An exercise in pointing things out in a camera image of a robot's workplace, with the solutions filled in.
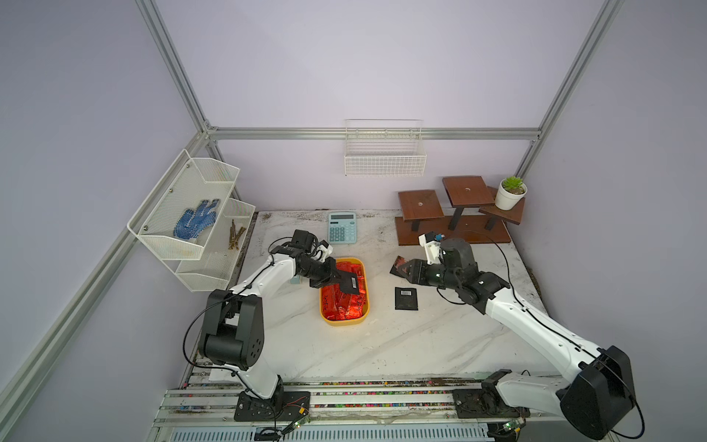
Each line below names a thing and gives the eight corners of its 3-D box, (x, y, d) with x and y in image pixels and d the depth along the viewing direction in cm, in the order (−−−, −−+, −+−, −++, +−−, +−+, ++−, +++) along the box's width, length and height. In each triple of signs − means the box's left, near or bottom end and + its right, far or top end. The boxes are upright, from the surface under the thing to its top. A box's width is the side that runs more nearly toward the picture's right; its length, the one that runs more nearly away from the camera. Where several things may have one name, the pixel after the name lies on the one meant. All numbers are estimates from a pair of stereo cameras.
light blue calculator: (326, 243, 112) (325, 238, 109) (329, 217, 121) (328, 212, 119) (356, 243, 112) (356, 238, 109) (357, 217, 121) (356, 212, 119)
